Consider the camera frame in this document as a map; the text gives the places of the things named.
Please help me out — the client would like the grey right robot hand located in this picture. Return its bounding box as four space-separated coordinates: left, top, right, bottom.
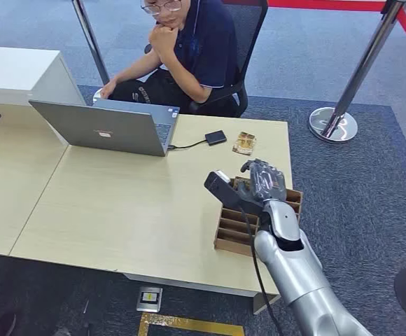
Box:
240 158 288 205

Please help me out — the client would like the gold patterned card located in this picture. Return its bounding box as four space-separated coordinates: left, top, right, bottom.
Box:
232 132 257 156

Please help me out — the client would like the brown slotted card holder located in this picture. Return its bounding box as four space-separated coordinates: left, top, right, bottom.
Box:
214 176 303 258

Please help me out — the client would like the person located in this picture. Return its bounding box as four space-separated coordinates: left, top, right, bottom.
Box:
100 0 240 118

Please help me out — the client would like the black external drive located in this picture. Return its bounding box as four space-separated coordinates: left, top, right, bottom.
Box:
205 130 228 147

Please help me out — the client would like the dark grey carpet mat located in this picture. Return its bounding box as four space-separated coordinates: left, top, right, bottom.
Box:
0 85 406 336

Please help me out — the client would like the black office chair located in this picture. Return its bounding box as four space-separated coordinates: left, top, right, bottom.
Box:
144 0 269 119

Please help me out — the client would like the silver floor socket box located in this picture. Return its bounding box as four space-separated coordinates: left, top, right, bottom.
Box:
136 286 163 314

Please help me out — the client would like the grey laptop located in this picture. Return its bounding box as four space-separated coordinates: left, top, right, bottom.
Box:
28 97 181 158

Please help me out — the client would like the red barrier belt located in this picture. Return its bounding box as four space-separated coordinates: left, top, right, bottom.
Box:
223 0 406 65

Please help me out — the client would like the white cabinet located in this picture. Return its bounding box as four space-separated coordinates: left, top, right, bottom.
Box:
0 45 86 107

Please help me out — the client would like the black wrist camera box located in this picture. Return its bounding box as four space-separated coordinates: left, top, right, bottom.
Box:
204 170 265 218

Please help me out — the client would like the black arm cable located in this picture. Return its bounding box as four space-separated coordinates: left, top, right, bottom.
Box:
238 206 285 336

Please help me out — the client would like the black drive cable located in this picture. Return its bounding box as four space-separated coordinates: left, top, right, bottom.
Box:
167 139 208 151

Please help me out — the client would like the chrome stanchion post with base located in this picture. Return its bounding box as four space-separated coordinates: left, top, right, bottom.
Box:
308 0 406 144

